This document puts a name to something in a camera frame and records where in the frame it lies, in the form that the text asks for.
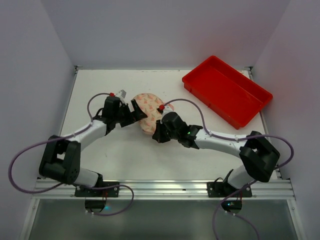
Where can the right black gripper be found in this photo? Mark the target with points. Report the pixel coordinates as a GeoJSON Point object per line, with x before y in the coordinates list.
{"type": "Point", "coordinates": [161, 131]}

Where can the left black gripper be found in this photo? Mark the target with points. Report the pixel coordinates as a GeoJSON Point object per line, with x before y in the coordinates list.
{"type": "Point", "coordinates": [130, 114]}

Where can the floral fabric laundry bag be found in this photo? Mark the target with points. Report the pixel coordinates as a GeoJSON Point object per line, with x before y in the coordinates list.
{"type": "Point", "coordinates": [149, 103]}

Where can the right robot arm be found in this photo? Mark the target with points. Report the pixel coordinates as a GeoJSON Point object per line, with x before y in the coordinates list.
{"type": "Point", "coordinates": [259, 157]}

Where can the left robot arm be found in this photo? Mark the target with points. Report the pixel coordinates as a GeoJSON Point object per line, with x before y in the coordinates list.
{"type": "Point", "coordinates": [61, 160]}

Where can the red plastic tray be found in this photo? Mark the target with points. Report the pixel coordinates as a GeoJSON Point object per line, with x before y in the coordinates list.
{"type": "Point", "coordinates": [226, 91]}

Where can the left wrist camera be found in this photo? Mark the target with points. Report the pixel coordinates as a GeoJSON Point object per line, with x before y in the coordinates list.
{"type": "Point", "coordinates": [121, 95]}

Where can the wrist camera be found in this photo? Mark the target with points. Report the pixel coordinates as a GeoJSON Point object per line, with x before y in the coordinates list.
{"type": "Point", "coordinates": [167, 109]}
{"type": "Point", "coordinates": [121, 95]}

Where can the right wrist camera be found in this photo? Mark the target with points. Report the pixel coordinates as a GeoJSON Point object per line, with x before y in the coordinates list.
{"type": "Point", "coordinates": [167, 109]}

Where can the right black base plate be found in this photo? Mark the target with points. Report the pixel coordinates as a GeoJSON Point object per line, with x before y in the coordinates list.
{"type": "Point", "coordinates": [221, 189]}

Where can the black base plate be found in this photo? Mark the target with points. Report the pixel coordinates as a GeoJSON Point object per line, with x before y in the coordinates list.
{"type": "Point", "coordinates": [221, 189]}
{"type": "Point", "coordinates": [110, 191]}

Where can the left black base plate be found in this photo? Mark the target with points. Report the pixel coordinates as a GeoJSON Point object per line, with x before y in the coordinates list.
{"type": "Point", "coordinates": [110, 191]}

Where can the aluminium front rail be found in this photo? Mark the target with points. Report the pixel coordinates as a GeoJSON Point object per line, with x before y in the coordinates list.
{"type": "Point", "coordinates": [183, 190]}

